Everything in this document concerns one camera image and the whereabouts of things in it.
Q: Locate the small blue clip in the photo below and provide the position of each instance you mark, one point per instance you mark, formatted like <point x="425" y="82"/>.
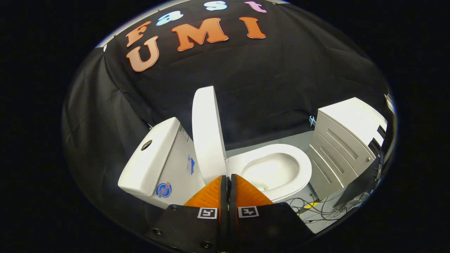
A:
<point x="312" y="121"/>

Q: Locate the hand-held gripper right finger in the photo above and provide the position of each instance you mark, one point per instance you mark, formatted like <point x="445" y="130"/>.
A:
<point x="267" y="228"/>

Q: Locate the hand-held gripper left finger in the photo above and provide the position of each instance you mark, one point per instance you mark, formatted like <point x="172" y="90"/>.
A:
<point x="197" y="228"/>

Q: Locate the white toilet tank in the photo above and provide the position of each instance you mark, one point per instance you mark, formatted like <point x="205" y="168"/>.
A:
<point x="154" y="161"/>

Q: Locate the white drawer cabinet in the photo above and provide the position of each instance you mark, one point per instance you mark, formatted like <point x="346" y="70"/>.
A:
<point x="351" y="119"/>

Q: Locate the black backdrop cloth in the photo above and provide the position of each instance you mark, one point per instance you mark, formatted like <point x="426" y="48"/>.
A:
<point x="274" y="77"/>

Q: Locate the yellow floor tape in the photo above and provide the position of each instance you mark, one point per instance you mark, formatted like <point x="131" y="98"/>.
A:
<point x="311" y="205"/>

